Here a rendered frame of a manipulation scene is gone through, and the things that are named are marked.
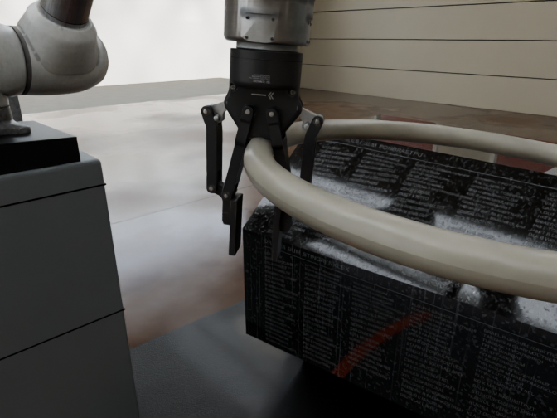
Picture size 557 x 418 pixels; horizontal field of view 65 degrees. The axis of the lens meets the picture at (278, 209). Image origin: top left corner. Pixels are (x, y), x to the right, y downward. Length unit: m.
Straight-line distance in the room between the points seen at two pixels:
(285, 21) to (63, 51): 0.78
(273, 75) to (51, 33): 0.77
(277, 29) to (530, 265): 0.29
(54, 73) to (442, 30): 7.26
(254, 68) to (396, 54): 8.03
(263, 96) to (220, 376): 1.21
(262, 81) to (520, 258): 0.28
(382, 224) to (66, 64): 0.98
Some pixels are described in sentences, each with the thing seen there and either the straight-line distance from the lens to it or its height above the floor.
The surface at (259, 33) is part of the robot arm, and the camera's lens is 0.44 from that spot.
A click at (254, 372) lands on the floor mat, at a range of 1.57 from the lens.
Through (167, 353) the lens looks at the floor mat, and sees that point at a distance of 1.68.
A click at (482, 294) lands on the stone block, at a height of 0.64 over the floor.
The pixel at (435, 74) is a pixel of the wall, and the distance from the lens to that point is 8.07.
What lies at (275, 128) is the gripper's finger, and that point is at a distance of 0.47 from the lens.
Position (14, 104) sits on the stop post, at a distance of 2.18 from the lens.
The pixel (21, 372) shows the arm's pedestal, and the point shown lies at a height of 0.34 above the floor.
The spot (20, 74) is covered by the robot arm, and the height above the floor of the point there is 0.98.
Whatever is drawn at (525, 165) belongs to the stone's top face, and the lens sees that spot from 0.99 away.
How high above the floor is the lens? 1.06
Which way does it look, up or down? 21 degrees down
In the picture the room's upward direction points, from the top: straight up
